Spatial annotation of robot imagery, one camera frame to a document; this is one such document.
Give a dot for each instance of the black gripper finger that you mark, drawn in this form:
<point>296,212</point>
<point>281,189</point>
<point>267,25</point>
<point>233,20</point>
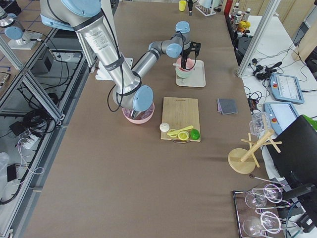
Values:
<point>183,62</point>

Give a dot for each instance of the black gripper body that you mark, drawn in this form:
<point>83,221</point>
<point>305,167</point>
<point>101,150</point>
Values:
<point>185,53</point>

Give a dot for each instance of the small pink bowl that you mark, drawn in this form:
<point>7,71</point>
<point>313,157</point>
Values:
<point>189,64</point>

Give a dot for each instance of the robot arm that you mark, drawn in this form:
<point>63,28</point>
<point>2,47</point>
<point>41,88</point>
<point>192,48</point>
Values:
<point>87,19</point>

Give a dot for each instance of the large pink bowl with ice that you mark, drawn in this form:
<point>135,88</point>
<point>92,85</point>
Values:
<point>145,118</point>

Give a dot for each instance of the stacked green bowls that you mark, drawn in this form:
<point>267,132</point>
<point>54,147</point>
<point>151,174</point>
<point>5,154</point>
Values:
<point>180,72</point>

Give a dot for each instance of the cream tray with bunny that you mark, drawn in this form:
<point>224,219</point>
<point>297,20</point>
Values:
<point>196,78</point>

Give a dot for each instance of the white rack at far edge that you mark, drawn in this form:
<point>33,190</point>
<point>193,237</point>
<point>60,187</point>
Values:
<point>208,7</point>

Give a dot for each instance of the yellow cup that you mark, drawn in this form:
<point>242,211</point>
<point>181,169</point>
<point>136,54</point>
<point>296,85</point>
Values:
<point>182,5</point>

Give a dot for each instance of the bamboo cutting board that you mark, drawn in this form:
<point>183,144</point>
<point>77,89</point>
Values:
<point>181,112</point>

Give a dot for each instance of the folded grey cloth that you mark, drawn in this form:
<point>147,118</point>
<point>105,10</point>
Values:
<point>226,106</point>

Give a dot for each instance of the lemon slice lower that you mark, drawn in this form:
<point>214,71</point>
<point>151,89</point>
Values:
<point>172,133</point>

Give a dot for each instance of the lemon slice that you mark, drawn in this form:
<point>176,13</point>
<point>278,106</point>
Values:
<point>183,135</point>
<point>172,133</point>

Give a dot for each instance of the metal ice scoop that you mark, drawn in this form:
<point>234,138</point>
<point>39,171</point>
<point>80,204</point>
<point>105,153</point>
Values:
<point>136,115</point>

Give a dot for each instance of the green lime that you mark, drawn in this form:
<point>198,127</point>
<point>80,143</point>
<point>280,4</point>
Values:
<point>194,134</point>

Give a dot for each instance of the lemon slice upper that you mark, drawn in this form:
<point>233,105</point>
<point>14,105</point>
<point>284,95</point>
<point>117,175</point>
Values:
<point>183,135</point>

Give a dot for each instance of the upper teach pendant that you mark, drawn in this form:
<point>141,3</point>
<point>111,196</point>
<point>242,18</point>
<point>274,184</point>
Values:
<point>286,88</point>

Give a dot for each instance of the teach pendant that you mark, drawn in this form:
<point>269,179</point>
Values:
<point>281,115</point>
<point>286,88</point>

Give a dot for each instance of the lower teach pendant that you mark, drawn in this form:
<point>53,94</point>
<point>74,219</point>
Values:
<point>281,115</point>

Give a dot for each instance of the wooden cup tree stand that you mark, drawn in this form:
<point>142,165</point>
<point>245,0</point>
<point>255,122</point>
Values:
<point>244,161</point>

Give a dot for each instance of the black monitor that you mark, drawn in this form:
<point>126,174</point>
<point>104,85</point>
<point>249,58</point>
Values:
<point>297,161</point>

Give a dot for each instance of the wine glass upper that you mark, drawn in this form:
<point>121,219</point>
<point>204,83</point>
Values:
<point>258,197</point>

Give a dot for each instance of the wine glass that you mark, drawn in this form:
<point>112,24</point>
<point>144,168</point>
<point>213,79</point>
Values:
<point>258,197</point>
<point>262,226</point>

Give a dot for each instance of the metal glass rack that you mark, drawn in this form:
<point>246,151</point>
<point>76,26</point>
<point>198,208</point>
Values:
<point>242,212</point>

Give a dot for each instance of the wine glass lower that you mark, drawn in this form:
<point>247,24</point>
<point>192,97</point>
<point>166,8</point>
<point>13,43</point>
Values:
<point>262,226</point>

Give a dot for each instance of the aluminium frame post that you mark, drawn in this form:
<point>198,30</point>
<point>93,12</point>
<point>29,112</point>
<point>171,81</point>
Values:
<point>260,30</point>

